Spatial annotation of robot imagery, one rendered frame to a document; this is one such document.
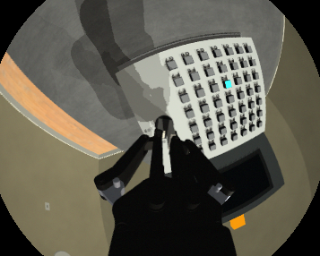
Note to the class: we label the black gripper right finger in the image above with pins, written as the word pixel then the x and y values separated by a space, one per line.
pixel 192 164

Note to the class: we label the grey control console with keypad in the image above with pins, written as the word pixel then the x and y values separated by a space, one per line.
pixel 151 87

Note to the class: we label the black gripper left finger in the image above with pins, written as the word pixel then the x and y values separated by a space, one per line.
pixel 111 183

